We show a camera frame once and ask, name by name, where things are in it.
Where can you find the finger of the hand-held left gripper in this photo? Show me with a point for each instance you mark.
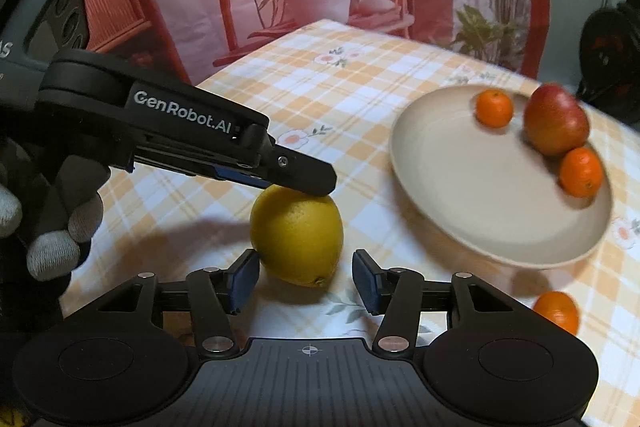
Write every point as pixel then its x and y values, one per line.
pixel 300 174

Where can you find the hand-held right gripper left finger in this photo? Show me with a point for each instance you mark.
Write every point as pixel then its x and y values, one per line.
pixel 245 281

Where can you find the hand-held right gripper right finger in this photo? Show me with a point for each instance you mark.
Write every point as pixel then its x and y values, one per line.
pixel 367 283

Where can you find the yellow lemon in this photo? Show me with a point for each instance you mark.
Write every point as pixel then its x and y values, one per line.
pixel 295 237

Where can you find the beige round plate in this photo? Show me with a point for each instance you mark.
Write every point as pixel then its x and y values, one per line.
pixel 475 187

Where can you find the orange mandarin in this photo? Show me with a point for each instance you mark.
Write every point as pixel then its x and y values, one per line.
pixel 580 173
pixel 556 312
pixel 494 108

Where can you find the red apple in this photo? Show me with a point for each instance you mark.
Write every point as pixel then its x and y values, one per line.
pixel 555 122

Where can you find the person's left hand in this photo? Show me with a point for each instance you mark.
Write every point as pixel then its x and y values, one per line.
pixel 52 257

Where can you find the plaid floral tablecloth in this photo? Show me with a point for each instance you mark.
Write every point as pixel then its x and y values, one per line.
pixel 350 107

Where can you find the black exercise bike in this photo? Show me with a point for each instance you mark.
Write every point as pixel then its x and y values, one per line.
pixel 607 37

